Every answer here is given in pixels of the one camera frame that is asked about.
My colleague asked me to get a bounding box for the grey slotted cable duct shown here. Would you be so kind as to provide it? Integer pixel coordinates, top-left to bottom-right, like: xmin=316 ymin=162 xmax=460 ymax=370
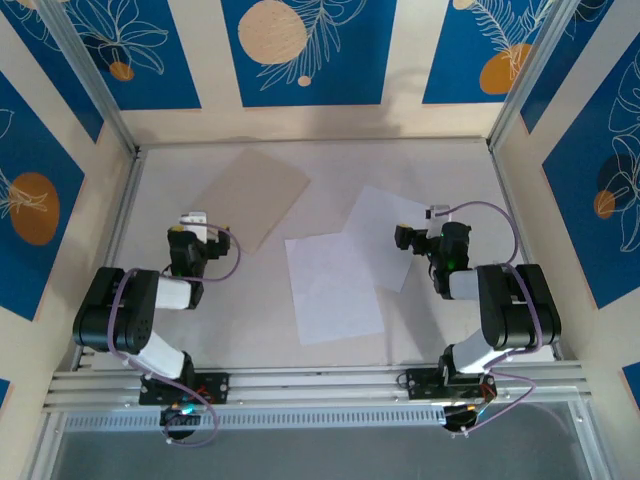
xmin=62 ymin=403 xmax=450 ymax=432

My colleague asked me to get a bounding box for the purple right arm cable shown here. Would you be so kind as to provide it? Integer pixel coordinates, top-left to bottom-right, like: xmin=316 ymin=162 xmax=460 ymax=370
xmin=437 ymin=200 xmax=546 ymax=436

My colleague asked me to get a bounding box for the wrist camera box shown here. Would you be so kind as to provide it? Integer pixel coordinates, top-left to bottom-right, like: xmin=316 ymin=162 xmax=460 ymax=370
xmin=178 ymin=211 xmax=210 ymax=242
xmin=423 ymin=203 xmax=452 ymax=239

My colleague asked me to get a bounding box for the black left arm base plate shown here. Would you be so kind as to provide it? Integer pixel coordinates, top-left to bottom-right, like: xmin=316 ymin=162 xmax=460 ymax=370
xmin=138 ymin=371 xmax=232 ymax=407

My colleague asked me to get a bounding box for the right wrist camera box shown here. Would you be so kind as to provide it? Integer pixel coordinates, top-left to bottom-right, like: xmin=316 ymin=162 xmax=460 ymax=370
xmin=423 ymin=203 xmax=452 ymax=239

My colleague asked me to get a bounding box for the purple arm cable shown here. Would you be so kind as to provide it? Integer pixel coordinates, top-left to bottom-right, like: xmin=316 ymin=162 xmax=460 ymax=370
xmin=108 ymin=223 xmax=245 ymax=450
xmin=437 ymin=200 xmax=546 ymax=436

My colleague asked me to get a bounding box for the aluminium frame post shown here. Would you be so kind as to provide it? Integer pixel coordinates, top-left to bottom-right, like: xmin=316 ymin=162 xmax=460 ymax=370
xmin=487 ymin=0 xmax=587 ymax=152
xmin=37 ymin=0 xmax=142 ymax=157

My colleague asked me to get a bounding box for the white paper sheet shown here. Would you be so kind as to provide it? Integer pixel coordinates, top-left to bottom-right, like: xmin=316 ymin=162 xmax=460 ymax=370
xmin=343 ymin=185 xmax=431 ymax=294
xmin=283 ymin=232 xmax=386 ymax=346

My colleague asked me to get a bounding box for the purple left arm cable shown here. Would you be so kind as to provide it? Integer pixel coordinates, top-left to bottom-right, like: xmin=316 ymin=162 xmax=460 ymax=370
xmin=108 ymin=223 xmax=245 ymax=450

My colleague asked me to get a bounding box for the grey translucent panel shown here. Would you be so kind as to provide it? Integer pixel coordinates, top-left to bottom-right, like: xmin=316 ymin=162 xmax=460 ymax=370
xmin=29 ymin=412 xmax=614 ymax=480

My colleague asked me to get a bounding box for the aluminium crossbar rail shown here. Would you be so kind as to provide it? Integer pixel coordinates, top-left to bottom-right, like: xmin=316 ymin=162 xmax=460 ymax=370
xmin=42 ymin=360 xmax=595 ymax=414

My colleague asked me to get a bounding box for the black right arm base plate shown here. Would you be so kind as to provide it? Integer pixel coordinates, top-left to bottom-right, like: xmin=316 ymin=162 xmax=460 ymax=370
xmin=404 ymin=367 xmax=499 ymax=402

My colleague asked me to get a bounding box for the black controller board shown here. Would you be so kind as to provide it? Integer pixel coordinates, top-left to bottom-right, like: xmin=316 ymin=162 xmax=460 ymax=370
xmin=158 ymin=403 xmax=204 ymax=442
xmin=443 ymin=403 xmax=482 ymax=437

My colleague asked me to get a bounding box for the blue floral wall panel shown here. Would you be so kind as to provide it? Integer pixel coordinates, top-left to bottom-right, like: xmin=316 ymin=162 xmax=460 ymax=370
xmin=0 ymin=69 xmax=87 ymax=322
xmin=62 ymin=0 xmax=203 ymax=111
xmin=220 ymin=0 xmax=399 ymax=108
xmin=422 ymin=0 xmax=559 ymax=106
xmin=0 ymin=0 xmax=105 ymax=145
xmin=519 ymin=0 xmax=619 ymax=135
xmin=542 ymin=44 xmax=640 ymax=310

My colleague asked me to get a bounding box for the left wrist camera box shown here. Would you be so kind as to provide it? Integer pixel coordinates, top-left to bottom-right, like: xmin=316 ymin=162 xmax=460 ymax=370
xmin=178 ymin=211 xmax=210 ymax=242

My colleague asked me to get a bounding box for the beige cardboard folder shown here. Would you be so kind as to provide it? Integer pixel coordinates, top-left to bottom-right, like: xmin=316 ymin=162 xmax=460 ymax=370
xmin=191 ymin=148 xmax=312 ymax=257

